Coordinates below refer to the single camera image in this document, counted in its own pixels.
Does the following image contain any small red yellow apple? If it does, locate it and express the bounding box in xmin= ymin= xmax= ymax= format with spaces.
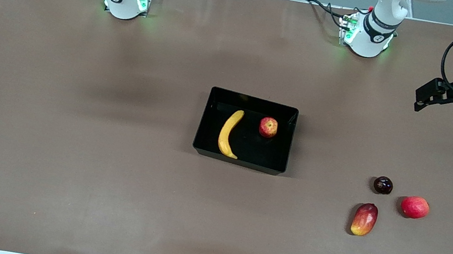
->
xmin=257 ymin=115 xmax=280 ymax=140

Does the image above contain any black plastic box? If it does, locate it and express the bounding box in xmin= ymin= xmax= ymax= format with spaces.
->
xmin=190 ymin=84 xmax=301 ymax=178

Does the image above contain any yellow banana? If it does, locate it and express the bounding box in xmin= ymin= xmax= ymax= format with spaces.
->
xmin=215 ymin=107 xmax=246 ymax=160

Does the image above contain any dark purple plum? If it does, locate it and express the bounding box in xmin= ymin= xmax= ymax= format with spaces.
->
xmin=372 ymin=174 xmax=395 ymax=196

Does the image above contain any round red peach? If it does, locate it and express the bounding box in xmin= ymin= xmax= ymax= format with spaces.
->
xmin=399 ymin=194 xmax=432 ymax=222

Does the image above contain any red yellow mango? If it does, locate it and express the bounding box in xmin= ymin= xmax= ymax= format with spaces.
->
xmin=350 ymin=200 xmax=380 ymax=239

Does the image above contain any brown table mat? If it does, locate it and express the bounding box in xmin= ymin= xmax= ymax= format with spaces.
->
xmin=0 ymin=0 xmax=453 ymax=254

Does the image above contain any black base cable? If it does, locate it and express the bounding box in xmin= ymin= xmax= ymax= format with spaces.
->
xmin=303 ymin=0 xmax=353 ymax=30

